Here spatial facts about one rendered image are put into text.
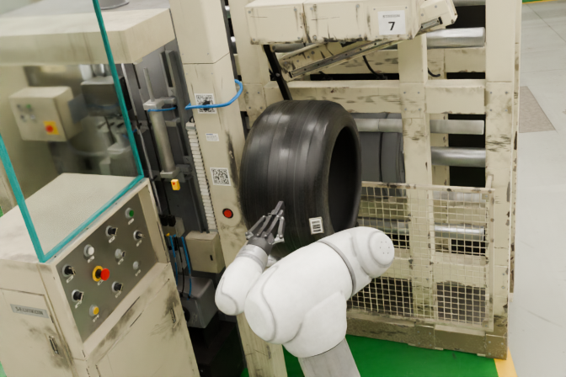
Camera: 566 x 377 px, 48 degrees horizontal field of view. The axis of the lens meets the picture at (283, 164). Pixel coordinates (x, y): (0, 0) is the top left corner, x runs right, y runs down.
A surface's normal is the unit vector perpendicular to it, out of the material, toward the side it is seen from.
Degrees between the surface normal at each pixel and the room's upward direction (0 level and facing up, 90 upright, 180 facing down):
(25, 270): 90
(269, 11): 90
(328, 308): 73
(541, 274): 0
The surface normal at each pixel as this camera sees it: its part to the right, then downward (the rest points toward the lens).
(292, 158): -0.36, -0.27
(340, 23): -0.36, 0.45
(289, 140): -0.32, -0.48
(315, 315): 0.53, 0.05
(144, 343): 0.92, 0.04
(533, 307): -0.14, -0.89
